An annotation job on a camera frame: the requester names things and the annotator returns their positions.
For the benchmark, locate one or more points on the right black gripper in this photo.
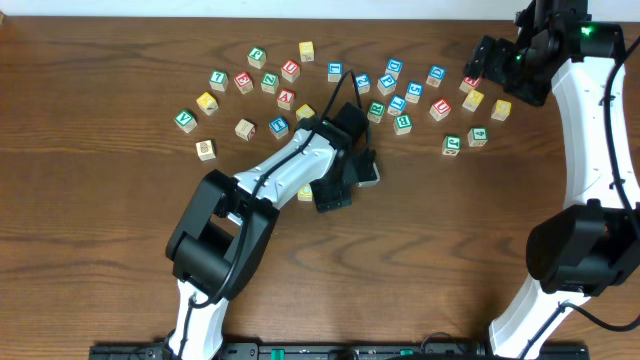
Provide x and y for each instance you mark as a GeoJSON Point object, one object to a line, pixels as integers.
{"type": "Point", "coordinates": [486, 57]}

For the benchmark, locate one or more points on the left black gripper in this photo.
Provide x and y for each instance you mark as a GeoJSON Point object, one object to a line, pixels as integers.
{"type": "Point", "coordinates": [333, 196]}

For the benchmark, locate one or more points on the yellow C block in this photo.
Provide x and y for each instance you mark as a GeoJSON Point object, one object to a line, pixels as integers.
{"type": "Point", "coordinates": [305, 194]}

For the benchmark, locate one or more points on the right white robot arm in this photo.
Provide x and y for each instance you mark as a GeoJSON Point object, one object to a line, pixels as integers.
{"type": "Point", "coordinates": [593, 242]}

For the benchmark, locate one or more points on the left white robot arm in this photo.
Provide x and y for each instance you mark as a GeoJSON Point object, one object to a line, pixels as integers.
{"type": "Point", "coordinates": [223, 233]}

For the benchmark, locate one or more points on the yellow G block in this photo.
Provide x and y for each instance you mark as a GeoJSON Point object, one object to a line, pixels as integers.
{"type": "Point", "coordinates": [501, 110]}

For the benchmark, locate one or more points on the green R block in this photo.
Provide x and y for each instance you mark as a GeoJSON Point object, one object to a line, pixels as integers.
{"type": "Point", "coordinates": [376, 111]}

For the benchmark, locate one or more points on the red M block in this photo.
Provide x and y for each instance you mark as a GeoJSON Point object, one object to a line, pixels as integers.
{"type": "Point", "coordinates": [468, 84]}

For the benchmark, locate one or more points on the yellow Y block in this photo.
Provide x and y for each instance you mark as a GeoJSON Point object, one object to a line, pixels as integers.
{"type": "Point", "coordinates": [473, 100]}

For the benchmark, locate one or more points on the green B block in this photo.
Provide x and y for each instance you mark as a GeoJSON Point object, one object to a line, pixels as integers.
{"type": "Point", "coordinates": [402, 124]}

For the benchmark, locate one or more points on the yellow S block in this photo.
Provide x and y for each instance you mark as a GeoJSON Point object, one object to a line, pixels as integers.
{"type": "Point", "coordinates": [305, 111]}

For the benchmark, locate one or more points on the blue L block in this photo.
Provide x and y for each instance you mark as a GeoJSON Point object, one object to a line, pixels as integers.
{"type": "Point", "coordinates": [397, 105]}

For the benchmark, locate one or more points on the blue 2 block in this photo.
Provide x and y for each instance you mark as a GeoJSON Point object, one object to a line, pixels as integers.
{"type": "Point", "coordinates": [363, 83]}

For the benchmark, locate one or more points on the green 4 block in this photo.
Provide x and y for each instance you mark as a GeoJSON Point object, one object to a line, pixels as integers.
{"type": "Point", "coordinates": [477, 136]}

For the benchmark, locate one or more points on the blue T block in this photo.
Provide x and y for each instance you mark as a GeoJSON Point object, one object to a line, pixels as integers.
{"type": "Point", "coordinates": [279, 127]}

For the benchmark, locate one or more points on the blue P block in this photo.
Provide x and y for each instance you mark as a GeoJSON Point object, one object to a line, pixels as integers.
{"type": "Point", "coordinates": [387, 84]}

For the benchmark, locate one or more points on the blue D block right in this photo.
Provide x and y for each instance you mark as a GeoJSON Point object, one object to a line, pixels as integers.
{"type": "Point", "coordinates": [436, 76]}

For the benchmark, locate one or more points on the blue d block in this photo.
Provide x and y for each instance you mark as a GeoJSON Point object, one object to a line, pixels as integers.
{"type": "Point", "coordinates": [436, 76]}
{"type": "Point", "coordinates": [394, 68]}

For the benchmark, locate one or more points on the red U block right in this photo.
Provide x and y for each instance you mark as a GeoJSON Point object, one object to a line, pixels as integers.
{"type": "Point", "coordinates": [440, 109]}

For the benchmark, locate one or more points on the red u block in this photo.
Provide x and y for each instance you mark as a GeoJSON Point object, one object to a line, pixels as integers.
{"type": "Point", "coordinates": [290, 70]}
{"type": "Point", "coordinates": [440, 109]}

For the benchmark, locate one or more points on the blue 5 block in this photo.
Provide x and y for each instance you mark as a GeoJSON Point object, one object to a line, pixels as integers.
{"type": "Point", "coordinates": [414, 92]}

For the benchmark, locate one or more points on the blue 1 block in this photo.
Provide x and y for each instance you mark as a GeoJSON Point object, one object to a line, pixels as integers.
{"type": "Point", "coordinates": [335, 71]}

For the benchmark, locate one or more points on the red A block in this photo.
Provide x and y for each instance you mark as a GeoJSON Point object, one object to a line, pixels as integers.
{"type": "Point", "coordinates": [285, 99]}

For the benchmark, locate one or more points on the green J block right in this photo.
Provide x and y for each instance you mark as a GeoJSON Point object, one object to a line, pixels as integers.
{"type": "Point", "coordinates": [451, 145]}

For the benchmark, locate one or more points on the green j block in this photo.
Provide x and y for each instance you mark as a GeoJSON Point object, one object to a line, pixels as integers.
{"type": "Point", "coordinates": [257, 57]}
{"type": "Point", "coordinates": [451, 145]}

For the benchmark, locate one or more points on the blue D block left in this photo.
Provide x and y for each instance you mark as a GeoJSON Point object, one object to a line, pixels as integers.
{"type": "Point", "coordinates": [394, 68]}

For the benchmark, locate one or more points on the red U block left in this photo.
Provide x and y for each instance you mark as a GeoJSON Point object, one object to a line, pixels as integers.
{"type": "Point", "coordinates": [290, 70]}

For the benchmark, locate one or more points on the plain wood red-side block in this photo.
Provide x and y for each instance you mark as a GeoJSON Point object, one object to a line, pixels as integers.
{"type": "Point", "coordinates": [245, 129]}

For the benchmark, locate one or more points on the green Z block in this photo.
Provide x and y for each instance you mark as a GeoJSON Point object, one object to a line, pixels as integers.
{"type": "Point", "coordinates": [269, 82]}

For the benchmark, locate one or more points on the yellow block top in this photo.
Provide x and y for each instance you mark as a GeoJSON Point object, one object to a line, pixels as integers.
{"type": "Point", "coordinates": [306, 51]}

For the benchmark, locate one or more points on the red E block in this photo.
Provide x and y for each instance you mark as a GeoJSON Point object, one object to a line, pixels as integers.
{"type": "Point", "coordinates": [244, 82]}

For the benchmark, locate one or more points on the green J block top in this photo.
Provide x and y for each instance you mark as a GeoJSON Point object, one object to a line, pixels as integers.
{"type": "Point", "coordinates": [257, 57]}

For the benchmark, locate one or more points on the wood picture block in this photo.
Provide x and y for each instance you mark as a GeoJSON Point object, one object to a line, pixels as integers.
{"type": "Point", "coordinates": [205, 150]}

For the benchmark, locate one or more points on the yellow K block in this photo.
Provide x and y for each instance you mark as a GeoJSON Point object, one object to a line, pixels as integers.
{"type": "Point", "coordinates": [207, 103]}

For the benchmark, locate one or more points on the green V block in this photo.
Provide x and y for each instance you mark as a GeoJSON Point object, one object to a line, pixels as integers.
{"type": "Point", "coordinates": [186, 121]}

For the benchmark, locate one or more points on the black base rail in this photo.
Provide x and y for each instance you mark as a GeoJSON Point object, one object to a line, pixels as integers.
{"type": "Point", "coordinates": [252, 351]}

